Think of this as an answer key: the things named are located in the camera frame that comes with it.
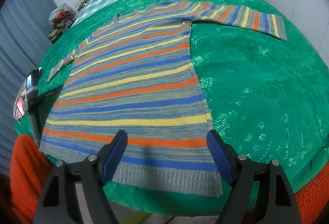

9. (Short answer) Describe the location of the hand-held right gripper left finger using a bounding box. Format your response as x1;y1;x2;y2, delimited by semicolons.
33;130;128;224

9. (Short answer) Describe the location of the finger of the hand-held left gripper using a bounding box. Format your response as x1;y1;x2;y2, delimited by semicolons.
26;67;43;97
29;87;63;146

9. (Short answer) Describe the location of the black cable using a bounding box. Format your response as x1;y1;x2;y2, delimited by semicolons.
159;215;196;224

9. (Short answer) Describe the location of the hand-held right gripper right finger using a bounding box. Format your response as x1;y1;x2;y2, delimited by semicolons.
206;130;302;224

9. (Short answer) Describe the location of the striped knit sweater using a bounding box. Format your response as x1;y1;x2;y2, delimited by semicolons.
38;1;288;197

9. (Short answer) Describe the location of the orange fleece blanket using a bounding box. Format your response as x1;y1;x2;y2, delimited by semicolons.
10;134;329;224

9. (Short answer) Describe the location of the grey blue curtain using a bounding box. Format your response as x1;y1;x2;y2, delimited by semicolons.
0;0;58;153

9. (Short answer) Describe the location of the green floral bedspread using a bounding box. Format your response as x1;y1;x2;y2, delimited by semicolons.
13;0;329;217

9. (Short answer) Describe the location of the pile of clothes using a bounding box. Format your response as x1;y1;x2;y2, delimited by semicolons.
47;3;78;43

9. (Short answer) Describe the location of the smartphone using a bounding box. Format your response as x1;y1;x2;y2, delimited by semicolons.
13;96;29;122

